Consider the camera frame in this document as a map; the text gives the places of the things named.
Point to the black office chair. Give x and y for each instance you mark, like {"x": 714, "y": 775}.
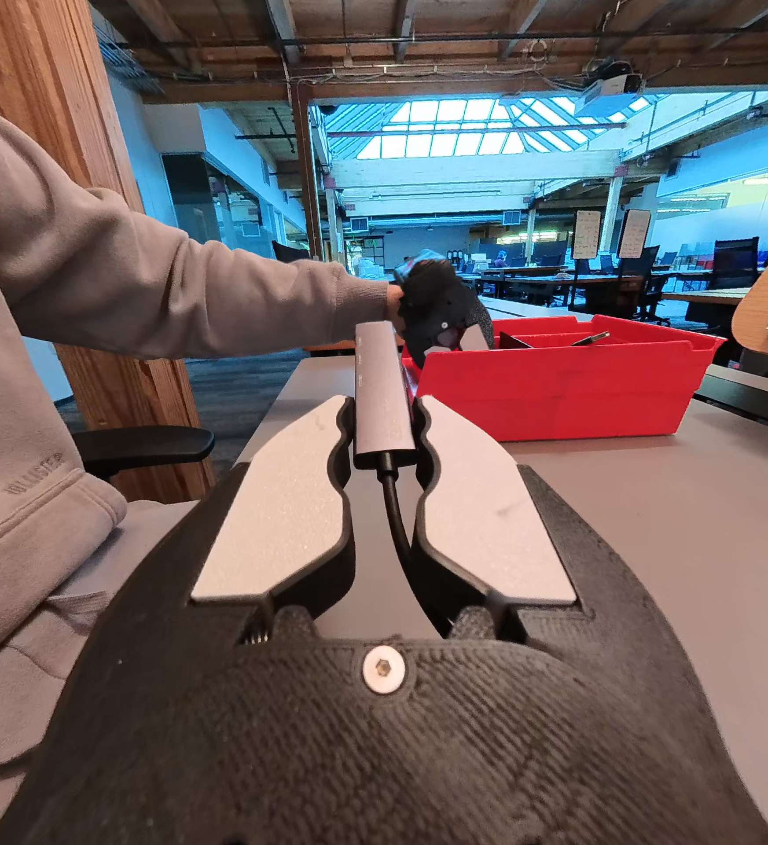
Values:
{"x": 733, "y": 261}
{"x": 641, "y": 270}

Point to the long dark table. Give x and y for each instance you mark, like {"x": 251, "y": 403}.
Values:
{"x": 542, "y": 280}

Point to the grey desk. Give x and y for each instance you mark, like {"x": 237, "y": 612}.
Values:
{"x": 654, "y": 528}

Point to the red plastic bin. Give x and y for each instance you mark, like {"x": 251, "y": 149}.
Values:
{"x": 555, "y": 396}

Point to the wooden post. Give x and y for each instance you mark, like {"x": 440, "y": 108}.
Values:
{"x": 27, "y": 66}

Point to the white ceiling projector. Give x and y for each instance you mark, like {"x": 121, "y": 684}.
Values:
{"x": 611, "y": 92}

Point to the person's grey sweatshirt torso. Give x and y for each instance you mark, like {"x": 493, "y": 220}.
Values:
{"x": 14, "y": 396}

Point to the white table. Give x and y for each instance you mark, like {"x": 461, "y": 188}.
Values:
{"x": 522, "y": 309}

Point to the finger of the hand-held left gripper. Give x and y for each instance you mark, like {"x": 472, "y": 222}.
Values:
{"x": 445, "y": 340}
{"x": 477, "y": 338}

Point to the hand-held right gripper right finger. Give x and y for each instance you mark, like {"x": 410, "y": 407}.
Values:
{"x": 489, "y": 521}

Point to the black bin divider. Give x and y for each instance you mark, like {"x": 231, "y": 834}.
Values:
{"x": 516, "y": 341}

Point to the white standing board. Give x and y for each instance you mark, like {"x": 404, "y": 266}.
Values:
{"x": 586, "y": 234}
{"x": 634, "y": 234}

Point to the black chair armrest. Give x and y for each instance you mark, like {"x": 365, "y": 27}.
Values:
{"x": 146, "y": 449}

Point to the person's left forearm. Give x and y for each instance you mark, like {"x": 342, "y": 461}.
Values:
{"x": 258, "y": 297}

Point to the grey USB hub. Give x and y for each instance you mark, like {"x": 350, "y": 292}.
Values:
{"x": 384, "y": 396}

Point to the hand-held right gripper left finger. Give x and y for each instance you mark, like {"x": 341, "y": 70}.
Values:
{"x": 278, "y": 515}

